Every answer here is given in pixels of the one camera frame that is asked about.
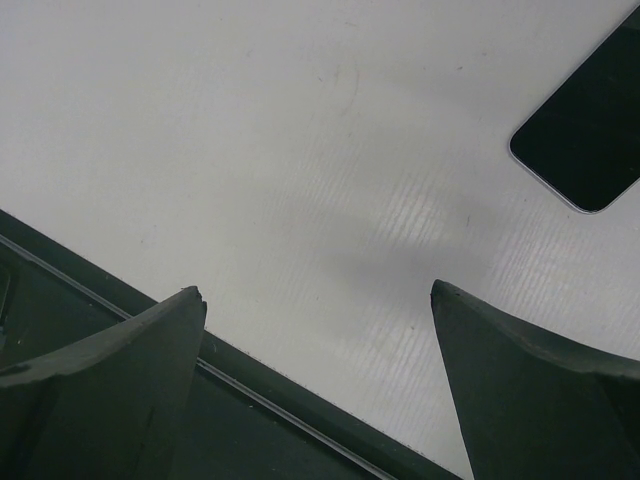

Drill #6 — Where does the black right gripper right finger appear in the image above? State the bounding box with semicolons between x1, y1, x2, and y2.
431;280;639;479

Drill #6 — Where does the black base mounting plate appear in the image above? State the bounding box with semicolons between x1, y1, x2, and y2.
1;214;449;479

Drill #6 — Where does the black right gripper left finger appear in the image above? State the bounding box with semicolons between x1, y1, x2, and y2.
1;286;206;479

